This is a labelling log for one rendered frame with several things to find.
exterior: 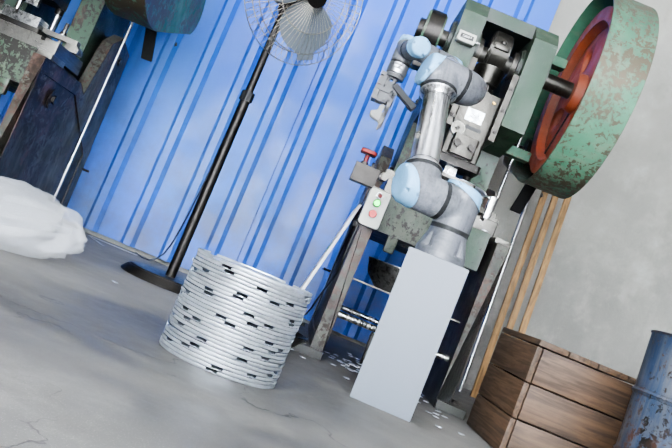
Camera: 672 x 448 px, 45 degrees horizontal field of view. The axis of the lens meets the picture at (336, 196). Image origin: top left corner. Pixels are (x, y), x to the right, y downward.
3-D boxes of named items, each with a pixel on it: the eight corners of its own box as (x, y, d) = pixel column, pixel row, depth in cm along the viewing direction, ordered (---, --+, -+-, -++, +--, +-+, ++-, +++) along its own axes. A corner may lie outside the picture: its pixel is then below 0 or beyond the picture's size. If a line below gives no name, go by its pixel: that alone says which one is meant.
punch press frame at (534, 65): (447, 362, 289) (580, 23, 301) (336, 316, 289) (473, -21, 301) (416, 340, 368) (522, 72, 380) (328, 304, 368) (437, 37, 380)
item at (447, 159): (476, 180, 313) (481, 167, 313) (428, 161, 313) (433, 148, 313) (467, 184, 329) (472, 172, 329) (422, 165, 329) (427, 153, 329)
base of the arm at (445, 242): (464, 268, 228) (477, 235, 229) (414, 248, 230) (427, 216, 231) (460, 270, 243) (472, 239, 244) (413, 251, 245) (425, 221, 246)
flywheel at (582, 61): (649, 5, 339) (567, 149, 374) (604, -13, 339) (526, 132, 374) (683, 57, 276) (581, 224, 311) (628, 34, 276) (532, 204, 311)
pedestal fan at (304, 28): (242, 321, 306) (398, -56, 320) (115, 271, 298) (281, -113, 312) (224, 289, 429) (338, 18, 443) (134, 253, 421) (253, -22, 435)
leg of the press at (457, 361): (463, 420, 281) (555, 181, 289) (432, 407, 281) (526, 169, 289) (423, 380, 373) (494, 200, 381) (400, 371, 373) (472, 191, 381)
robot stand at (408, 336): (409, 422, 222) (469, 270, 226) (349, 396, 225) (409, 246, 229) (409, 413, 240) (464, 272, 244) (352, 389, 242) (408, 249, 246)
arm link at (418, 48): (443, 45, 287) (430, 49, 298) (416, 30, 284) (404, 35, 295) (435, 65, 287) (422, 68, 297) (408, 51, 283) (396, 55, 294)
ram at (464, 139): (478, 163, 308) (506, 92, 311) (442, 148, 308) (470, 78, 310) (469, 168, 325) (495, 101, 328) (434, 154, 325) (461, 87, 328)
